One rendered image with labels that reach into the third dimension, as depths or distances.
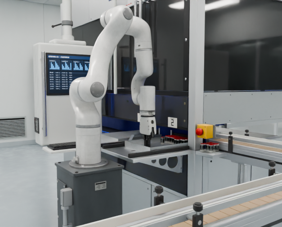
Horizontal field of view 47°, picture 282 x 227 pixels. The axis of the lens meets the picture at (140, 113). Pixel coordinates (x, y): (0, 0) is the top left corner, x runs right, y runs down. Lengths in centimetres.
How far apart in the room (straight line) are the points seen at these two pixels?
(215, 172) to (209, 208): 122
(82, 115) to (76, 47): 108
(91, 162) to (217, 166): 81
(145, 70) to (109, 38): 26
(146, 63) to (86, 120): 44
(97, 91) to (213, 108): 74
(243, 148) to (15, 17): 606
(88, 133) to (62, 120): 98
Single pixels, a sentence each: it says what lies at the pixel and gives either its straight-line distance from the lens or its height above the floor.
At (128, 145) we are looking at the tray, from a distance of 189.
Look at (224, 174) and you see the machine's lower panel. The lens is 205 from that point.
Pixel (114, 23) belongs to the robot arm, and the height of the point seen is 153.
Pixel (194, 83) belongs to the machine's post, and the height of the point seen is 126.
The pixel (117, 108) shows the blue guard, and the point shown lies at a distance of 250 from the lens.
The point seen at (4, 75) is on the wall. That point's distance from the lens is 700.
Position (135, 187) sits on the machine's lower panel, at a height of 51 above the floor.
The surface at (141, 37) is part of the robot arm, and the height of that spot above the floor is 149.
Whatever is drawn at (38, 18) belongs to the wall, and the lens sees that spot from 730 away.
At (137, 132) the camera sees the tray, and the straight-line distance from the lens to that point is 237.
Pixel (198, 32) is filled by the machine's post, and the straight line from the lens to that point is 183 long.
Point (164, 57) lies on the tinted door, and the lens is 202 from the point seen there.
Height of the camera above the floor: 124
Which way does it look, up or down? 5 degrees down
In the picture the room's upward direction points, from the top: straight up
